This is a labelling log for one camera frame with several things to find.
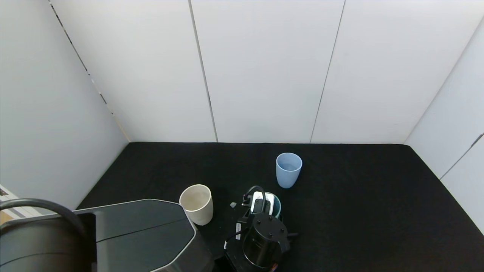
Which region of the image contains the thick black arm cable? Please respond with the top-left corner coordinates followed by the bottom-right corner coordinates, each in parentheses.
top-left (0, 198), bottom-right (89, 242)

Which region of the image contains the light blue plastic cup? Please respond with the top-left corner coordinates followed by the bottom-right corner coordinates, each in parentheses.
top-left (276, 152), bottom-right (303, 189)

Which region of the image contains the cream plastic cup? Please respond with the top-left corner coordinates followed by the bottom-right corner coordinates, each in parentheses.
top-left (179, 184), bottom-right (214, 226)

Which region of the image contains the white baseboard strip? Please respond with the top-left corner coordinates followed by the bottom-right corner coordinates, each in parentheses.
top-left (0, 184), bottom-right (19, 212)

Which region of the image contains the thin black camera cable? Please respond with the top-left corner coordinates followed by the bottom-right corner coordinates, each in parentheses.
top-left (242, 185), bottom-right (267, 206)

